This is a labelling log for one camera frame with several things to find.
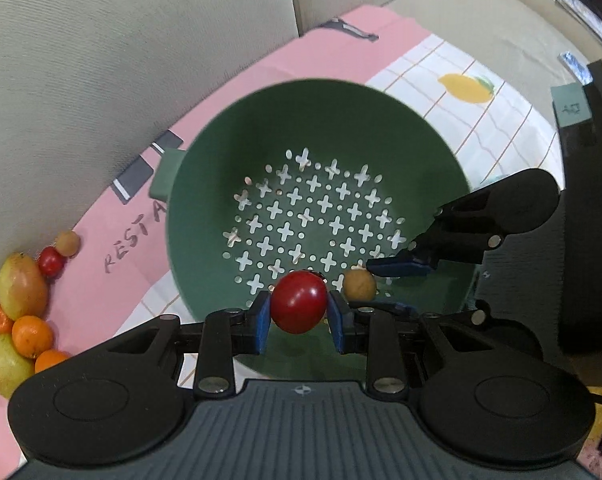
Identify red cherry tomato front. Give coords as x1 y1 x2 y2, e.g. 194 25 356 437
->
270 270 328 335

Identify brown longan back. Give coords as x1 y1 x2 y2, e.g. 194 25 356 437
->
54 230 82 258

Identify red cherry tomato back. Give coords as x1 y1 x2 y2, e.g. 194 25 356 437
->
37 246 66 280

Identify red cherry tomato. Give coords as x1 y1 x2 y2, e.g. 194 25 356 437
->
270 270 328 335
37 246 66 280

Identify pink checkered picnic cloth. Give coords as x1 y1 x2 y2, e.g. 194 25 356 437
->
0 3 567 480

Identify green colander bowl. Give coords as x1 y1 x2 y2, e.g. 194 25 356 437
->
149 78 482 380

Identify brown longan front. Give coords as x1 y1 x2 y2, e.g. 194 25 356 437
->
342 268 377 301

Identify orange mandarin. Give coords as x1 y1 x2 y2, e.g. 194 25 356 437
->
35 349 71 373
11 315 54 360

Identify brown longan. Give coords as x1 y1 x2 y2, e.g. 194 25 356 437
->
54 230 82 258
342 268 377 301

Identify beige sofa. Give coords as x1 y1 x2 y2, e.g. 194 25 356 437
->
0 0 602 266

